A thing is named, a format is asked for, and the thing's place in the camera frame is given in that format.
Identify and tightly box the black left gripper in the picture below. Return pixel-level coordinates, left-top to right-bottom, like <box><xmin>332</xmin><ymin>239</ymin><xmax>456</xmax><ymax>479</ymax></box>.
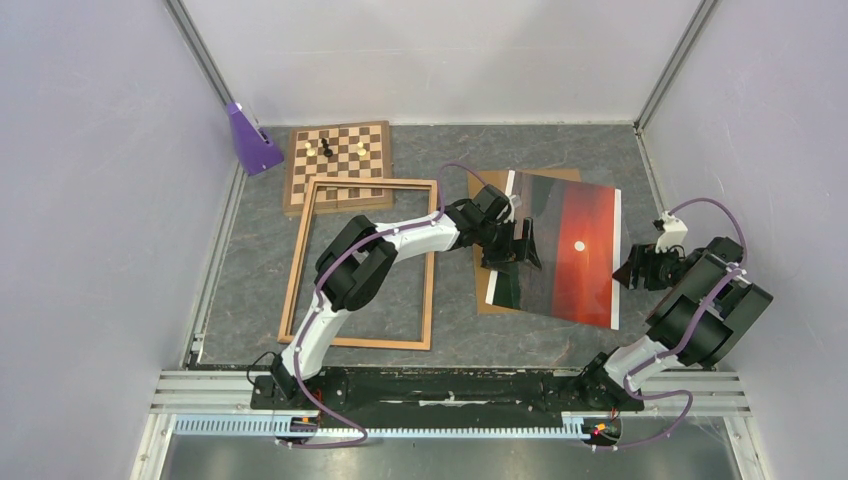
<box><xmin>476</xmin><ymin>219</ymin><xmax>541</xmax><ymax>277</ymax></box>

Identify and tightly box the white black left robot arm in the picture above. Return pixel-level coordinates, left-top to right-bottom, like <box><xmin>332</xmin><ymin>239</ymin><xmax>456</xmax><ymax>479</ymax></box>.
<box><xmin>270</xmin><ymin>184</ymin><xmax>542</xmax><ymax>408</ymax></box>

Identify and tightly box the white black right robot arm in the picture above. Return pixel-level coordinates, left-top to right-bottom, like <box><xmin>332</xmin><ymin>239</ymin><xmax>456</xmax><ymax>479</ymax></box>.
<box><xmin>572</xmin><ymin>237</ymin><xmax>773</xmax><ymax>410</ymax></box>

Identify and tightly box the red sunset photo print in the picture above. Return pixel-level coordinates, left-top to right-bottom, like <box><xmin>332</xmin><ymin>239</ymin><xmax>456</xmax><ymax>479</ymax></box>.
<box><xmin>486</xmin><ymin>170</ymin><xmax>622</xmax><ymax>330</ymax></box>

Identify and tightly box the brown cardboard backing board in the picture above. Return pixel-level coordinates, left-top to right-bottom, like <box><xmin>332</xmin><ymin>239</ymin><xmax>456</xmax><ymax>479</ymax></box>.
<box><xmin>468</xmin><ymin>168</ymin><xmax>581</xmax><ymax>314</ymax></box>

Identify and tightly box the wooden chessboard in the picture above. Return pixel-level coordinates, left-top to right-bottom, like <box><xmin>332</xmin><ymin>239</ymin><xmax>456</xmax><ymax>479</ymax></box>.
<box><xmin>283</xmin><ymin>120</ymin><xmax>394</xmax><ymax>216</ymax></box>

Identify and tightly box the black chess piece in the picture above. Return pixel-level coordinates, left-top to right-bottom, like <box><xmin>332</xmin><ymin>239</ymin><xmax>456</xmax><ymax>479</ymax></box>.
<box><xmin>320</xmin><ymin>138</ymin><xmax>334</xmax><ymax>158</ymax></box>

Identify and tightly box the purple wedge stand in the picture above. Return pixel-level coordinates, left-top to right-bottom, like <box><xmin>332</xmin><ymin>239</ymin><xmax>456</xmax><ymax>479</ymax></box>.
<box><xmin>226</xmin><ymin>102</ymin><xmax>284</xmax><ymax>176</ymax></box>

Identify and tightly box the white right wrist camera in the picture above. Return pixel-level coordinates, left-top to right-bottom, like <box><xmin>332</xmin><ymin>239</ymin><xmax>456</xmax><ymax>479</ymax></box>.
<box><xmin>653</xmin><ymin>211</ymin><xmax>688</xmax><ymax>253</ymax></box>

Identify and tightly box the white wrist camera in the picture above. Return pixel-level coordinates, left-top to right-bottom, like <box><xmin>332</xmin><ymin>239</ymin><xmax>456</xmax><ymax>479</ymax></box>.
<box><xmin>503</xmin><ymin>194</ymin><xmax>522</xmax><ymax>222</ymax></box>
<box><xmin>653</xmin><ymin>211</ymin><xmax>688</xmax><ymax>253</ymax></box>

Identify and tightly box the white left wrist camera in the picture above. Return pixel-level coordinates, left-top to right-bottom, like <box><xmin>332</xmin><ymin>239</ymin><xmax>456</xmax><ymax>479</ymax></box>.
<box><xmin>503</xmin><ymin>194</ymin><xmax>522</xmax><ymax>222</ymax></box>

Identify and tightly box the slotted cable duct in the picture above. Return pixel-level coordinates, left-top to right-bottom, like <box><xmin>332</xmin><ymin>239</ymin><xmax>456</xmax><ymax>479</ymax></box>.
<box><xmin>173</xmin><ymin>413</ymin><xmax>624</xmax><ymax>440</ymax></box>

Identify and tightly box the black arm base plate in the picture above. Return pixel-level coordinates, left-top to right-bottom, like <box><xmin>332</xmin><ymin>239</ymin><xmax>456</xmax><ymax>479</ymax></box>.
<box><xmin>251</xmin><ymin>367</ymin><xmax>644</xmax><ymax>413</ymax></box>

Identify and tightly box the wooden picture frame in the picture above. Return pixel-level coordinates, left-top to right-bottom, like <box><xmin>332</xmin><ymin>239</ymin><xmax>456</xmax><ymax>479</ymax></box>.
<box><xmin>277</xmin><ymin>176</ymin><xmax>440</xmax><ymax>351</ymax></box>

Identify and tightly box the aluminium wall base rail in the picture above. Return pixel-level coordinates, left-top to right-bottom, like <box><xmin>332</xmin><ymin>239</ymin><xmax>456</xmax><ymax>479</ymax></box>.
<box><xmin>178</xmin><ymin>164</ymin><xmax>247</xmax><ymax>369</ymax></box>

